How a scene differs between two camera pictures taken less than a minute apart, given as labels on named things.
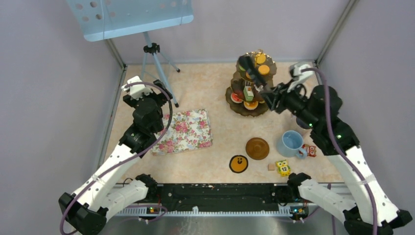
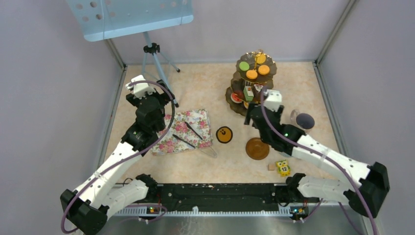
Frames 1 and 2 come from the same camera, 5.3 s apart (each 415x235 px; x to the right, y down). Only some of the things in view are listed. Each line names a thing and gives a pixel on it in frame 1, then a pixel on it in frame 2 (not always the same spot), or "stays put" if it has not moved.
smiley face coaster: [238, 164] → [224, 134]
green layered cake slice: [249, 94] stays put
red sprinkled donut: [235, 98] stays put
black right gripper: [275, 96] → [248, 119]
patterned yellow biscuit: [261, 58] stays put
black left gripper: [161, 97] stays put
